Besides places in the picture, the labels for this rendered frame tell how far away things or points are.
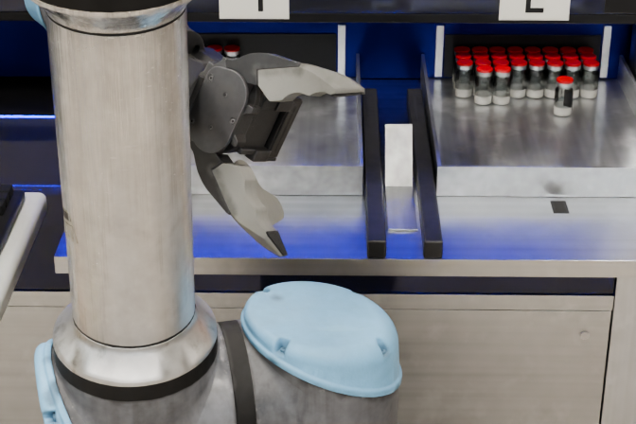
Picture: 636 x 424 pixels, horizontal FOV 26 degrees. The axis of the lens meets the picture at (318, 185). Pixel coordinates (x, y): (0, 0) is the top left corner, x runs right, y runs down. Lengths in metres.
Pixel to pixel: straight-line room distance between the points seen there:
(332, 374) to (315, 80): 0.24
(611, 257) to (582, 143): 0.27
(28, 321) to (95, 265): 1.02
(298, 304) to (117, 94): 0.27
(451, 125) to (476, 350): 0.38
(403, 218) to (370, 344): 0.47
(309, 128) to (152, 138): 0.81
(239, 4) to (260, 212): 0.61
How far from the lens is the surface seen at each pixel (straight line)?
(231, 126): 1.12
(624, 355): 1.95
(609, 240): 1.43
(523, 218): 1.46
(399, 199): 1.48
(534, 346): 1.92
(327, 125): 1.66
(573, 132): 1.67
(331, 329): 1.00
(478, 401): 1.96
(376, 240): 1.36
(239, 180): 1.12
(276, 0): 1.68
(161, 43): 0.83
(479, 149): 1.61
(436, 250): 1.37
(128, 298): 0.92
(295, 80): 1.09
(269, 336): 0.98
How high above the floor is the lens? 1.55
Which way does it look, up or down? 26 degrees down
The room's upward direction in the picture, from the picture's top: straight up
